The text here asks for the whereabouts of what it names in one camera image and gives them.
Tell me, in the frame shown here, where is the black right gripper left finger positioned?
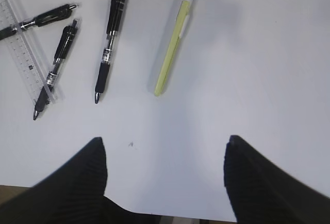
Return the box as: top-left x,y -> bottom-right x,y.
1,137 -> 160,223

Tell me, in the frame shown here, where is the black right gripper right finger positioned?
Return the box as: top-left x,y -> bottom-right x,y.
223,135 -> 329,223

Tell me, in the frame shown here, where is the yellow green pen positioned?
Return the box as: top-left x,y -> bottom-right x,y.
154,0 -> 193,97

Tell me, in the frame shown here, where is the black pen under ruler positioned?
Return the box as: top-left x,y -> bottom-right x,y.
33,19 -> 79,121

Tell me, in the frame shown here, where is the clear plastic ruler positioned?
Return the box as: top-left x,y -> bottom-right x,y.
1,0 -> 51,105

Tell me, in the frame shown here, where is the black pen standing apart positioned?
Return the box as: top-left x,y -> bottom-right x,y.
94,0 -> 126,104

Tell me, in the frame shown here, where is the black pen across ruler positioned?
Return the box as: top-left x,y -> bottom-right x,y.
1,3 -> 79,40

